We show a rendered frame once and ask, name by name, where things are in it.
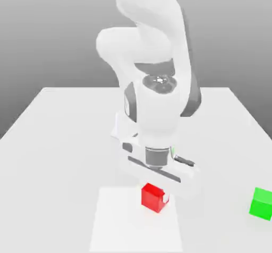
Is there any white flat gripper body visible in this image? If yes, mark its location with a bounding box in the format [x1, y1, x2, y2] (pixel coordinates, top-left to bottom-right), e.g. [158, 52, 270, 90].
[120, 153, 203, 200]

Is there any small red cube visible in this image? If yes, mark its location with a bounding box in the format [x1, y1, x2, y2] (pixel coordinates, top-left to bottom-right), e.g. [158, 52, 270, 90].
[141, 182, 170, 214]

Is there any small green cube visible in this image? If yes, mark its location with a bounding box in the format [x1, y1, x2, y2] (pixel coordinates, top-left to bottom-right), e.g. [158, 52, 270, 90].
[249, 187, 272, 222]

